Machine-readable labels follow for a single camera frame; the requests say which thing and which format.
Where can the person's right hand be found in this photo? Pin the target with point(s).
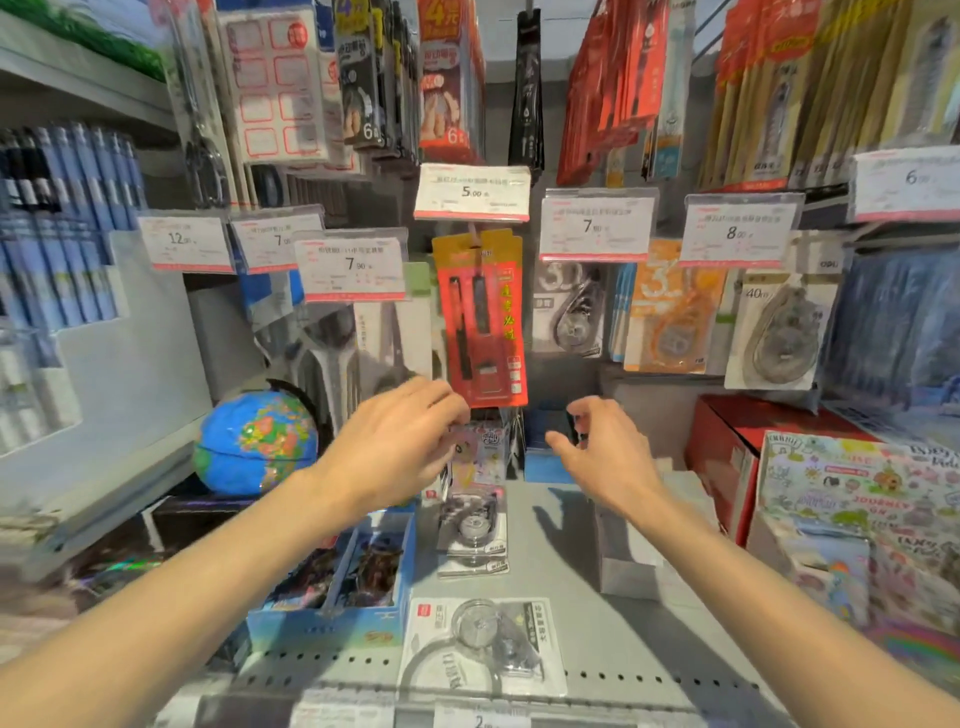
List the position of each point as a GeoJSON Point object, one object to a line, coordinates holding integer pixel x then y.
{"type": "Point", "coordinates": [611, 457]}

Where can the person's left hand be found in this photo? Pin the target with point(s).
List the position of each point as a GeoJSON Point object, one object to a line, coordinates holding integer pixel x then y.
{"type": "Point", "coordinates": [390, 450]}

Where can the orange correction tape pack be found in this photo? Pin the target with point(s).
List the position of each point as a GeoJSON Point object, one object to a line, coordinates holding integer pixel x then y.
{"type": "Point", "coordinates": [667, 330]}

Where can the blue correction tape pack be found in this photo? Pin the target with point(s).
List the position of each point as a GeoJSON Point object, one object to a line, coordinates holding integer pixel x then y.
{"type": "Point", "coordinates": [622, 315]}

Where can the green correction tape pack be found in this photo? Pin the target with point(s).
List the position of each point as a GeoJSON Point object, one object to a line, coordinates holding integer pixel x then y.
{"type": "Point", "coordinates": [724, 322]}

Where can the person's right forearm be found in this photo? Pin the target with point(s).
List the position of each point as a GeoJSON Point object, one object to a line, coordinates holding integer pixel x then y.
{"type": "Point", "coordinates": [787, 615]}

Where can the person's left forearm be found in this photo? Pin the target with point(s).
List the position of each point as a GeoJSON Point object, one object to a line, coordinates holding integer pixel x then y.
{"type": "Point", "coordinates": [150, 615]}

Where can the plain beige cardboard box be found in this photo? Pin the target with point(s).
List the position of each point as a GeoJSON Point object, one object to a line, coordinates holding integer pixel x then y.
{"type": "Point", "coordinates": [660, 412]}

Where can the stack of blue flat packs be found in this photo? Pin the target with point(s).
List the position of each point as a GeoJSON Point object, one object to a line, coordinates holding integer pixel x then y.
{"type": "Point", "coordinates": [540, 465]}

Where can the small patterned box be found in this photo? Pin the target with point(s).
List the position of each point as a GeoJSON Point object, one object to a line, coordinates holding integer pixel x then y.
{"type": "Point", "coordinates": [487, 450]}

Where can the open white cardboard box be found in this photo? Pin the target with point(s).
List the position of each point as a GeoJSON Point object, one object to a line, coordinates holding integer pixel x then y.
{"type": "Point", "coordinates": [622, 555]}

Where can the red cardboard box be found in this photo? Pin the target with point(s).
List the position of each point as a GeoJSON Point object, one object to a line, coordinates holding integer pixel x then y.
{"type": "Point", "coordinates": [720, 465]}

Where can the green card scissors pack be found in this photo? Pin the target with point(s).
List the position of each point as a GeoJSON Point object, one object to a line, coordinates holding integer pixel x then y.
{"type": "Point", "coordinates": [375, 337]}

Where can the blue card tray box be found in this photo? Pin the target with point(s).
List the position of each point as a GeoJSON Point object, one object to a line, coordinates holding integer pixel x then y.
{"type": "Point", "coordinates": [360, 577]}

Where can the blue globe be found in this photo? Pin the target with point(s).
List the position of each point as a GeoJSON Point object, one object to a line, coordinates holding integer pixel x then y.
{"type": "Point", "coordinates": [255, 442]}

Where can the stack of red pen packs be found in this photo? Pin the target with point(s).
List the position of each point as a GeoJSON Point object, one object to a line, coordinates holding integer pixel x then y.
{"type": "Point", "coordinates": [480, 322]}

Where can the black holographic card holder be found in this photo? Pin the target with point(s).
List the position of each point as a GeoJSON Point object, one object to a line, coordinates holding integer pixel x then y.
{"type": "Point", "coordinates": [187, 517]}

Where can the white printed sticker box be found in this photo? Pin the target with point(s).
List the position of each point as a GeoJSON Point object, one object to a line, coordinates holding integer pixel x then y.
{"type": "Point", "coordinates": [840, 480]}

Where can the pony sticker bag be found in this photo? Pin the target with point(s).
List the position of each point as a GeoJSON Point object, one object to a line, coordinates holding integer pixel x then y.
{"type": "Point", "coordinates": [832, 585]}

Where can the row of clear sticker bags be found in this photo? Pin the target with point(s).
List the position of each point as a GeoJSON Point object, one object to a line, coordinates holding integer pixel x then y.
{"type": "Point", "coordinates": [892, 337]}

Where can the stack of printed sticker bags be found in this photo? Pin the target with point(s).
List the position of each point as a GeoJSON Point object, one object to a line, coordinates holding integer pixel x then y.
{"type": "Point", "coordinates": [915, 592]}

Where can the white slim pack blue label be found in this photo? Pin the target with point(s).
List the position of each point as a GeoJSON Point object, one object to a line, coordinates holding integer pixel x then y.
{"type": "Point", "coordinates": [671, 112]}

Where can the row of black yellow packs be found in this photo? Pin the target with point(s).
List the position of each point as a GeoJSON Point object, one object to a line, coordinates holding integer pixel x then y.
{"type": "Point", "coordinates": [360, 82]}

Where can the row of black ink packs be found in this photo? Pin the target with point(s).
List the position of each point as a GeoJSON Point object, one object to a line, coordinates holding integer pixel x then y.
{"type": "Point", "coordinates": [526, 97]}

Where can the row of red slim packs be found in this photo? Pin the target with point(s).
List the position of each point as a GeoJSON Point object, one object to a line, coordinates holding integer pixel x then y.
{"type": "Point", "coordinates": [615, 82]}

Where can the white label sticker pack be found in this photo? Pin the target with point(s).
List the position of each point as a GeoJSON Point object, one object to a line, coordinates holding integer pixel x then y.
{"type": "Point", "coordinates": [270, 90]}

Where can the rack of assorted pens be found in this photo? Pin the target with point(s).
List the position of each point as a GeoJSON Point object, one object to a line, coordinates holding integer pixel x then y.
{"type": "Point", "coordinates": [60, 247]}

